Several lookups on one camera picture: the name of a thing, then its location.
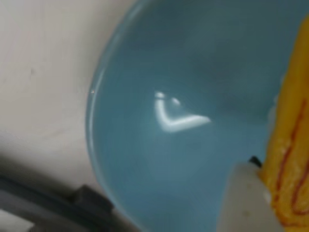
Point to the blue round dish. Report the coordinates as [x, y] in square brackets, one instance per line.
[169, 72]

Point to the grey circular toy rail track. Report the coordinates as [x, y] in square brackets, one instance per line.
[48, 205]

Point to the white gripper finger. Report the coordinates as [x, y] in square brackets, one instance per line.
[241, 200]

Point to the yellow egg toy sushi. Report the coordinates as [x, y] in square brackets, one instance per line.
[294, 120]

